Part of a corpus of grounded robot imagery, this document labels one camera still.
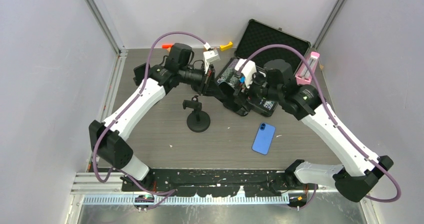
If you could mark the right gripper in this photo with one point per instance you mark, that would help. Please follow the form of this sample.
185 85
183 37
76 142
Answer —
258 76

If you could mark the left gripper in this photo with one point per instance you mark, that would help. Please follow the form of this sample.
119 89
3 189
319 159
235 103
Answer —
209 85

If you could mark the black smartphone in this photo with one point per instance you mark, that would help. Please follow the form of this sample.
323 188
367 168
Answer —
140 73

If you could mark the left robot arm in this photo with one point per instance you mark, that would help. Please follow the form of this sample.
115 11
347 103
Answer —
108 138

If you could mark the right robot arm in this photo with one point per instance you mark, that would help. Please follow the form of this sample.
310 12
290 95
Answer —
359 170

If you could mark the yellow wooden block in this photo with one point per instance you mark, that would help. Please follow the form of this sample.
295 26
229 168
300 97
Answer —
227 46

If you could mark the black poker chip case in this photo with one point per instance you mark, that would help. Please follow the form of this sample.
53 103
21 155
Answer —
256 36

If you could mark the pink metronome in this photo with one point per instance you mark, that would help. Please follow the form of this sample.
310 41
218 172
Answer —
303 75

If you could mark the blue smartphone face down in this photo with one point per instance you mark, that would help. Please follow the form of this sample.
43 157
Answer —
263 138

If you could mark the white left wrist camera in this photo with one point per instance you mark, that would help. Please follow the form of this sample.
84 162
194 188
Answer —
210 57

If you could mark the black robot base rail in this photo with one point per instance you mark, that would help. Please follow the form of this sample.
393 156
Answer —
216 182

